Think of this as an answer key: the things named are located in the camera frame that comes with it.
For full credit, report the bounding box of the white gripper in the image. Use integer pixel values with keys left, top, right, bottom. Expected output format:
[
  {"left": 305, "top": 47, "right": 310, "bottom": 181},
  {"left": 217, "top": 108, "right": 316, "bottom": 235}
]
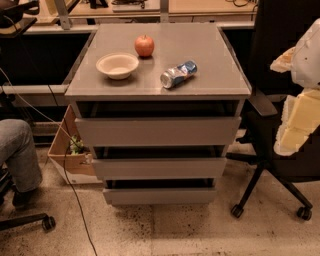
[{"left": 270, "top": 19, "right": 320, "bottom": 156}]

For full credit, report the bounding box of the grey bottom drawer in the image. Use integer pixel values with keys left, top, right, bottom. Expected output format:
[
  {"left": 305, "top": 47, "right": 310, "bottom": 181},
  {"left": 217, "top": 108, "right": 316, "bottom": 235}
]
[{"left": 103, "top": 188, "right": 216, "bottom": 205}]

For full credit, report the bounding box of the grey drawer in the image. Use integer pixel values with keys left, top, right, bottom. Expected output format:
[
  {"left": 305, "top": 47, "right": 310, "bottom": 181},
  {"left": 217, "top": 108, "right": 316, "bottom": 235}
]
[
  {"left": 75, "top": 117, "right": 240, "bottom": 147},
  {"left": 103, "top": 188, "right": 216, "bottom": 205},
  {"left": 92, "top": 158, "right": 226, "bottom": 180}
]

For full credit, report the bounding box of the grey top drawer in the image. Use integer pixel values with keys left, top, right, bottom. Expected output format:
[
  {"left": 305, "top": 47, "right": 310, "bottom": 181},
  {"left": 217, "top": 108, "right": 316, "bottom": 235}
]
[{"left": 75, "top": 117, "right": 240, "bottom": 147}]

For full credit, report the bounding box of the grey middle drawer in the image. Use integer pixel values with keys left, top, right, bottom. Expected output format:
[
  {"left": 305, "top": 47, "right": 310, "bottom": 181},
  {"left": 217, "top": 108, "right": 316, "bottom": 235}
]
[{"left": 92, "top": 158, "right": 226, "bottom": 180}]

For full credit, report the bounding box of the grey drawer cabinet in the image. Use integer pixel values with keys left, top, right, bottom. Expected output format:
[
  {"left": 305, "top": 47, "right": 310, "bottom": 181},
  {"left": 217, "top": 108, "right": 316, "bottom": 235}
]
[{"left": 66, "top": 23, "right": 251, "bottom": 189}]

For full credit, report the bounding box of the black office chair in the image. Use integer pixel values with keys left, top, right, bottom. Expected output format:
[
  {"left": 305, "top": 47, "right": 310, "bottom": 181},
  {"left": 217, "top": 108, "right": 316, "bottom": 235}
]
[{"left": 227, "top": 0, "right": 320, "bottom": 220}]

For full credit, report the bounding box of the crushed blue soda can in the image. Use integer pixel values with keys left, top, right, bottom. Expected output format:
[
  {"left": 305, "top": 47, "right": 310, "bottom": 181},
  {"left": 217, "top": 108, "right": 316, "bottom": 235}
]
[{"left": 160, "top": 60, "right": 197, "bottom": 89}]

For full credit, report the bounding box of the red apple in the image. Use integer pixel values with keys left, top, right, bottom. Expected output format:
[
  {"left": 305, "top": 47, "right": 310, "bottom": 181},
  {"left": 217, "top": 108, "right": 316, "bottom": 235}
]
[{"left": 134, "top": 35, "right": 155, "bottom": 57}]

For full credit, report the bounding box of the white paper bowl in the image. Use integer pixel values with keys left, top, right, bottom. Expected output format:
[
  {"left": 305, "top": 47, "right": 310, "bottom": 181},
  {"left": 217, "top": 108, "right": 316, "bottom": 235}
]
[{"left": 96, "top": 53, "right": 139, "bottom": 80}]

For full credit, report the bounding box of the wooden desk in background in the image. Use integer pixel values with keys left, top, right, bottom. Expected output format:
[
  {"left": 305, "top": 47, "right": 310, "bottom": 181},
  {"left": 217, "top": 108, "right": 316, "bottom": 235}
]
[{"left": 19, "top": 0, "right": 259, "bottom": 34}]

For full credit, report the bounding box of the green item in box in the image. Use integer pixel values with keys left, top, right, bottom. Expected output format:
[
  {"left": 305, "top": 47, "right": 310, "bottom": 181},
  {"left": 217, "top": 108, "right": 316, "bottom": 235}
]
[{"left": 69, "top": 135, "right": 84, "bottom": 155}]

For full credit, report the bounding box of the cardboard box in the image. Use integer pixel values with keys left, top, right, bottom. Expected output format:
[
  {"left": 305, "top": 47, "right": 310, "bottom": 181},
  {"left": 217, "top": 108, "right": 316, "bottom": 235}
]
[{"left": 48, "top": 105, "right": 100, "bottom": 185}]

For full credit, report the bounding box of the black chair base left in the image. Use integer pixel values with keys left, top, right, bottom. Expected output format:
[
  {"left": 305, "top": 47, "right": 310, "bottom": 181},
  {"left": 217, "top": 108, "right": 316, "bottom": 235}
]
[{"left": 0, "top": 168, "right": 56, "bottom": 231}]

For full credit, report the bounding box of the person leg in jeans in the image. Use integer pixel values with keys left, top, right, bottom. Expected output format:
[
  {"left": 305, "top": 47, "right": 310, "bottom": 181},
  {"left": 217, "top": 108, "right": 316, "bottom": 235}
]
[{"left": 0, "top": 119, "right": 42, "bottom": 193}]

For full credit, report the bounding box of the black shoe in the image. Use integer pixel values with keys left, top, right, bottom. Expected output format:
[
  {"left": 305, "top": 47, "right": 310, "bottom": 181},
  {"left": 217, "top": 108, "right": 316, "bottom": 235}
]
[{"left": 12, "top": 189, "right": 38, "bottom": 209}]

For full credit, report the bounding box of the black floor cable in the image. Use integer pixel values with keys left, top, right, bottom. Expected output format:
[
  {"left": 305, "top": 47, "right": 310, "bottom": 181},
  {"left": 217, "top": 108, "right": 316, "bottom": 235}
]
[{"left": 46, "top": 83, "right": 99, "bottom": 256}]

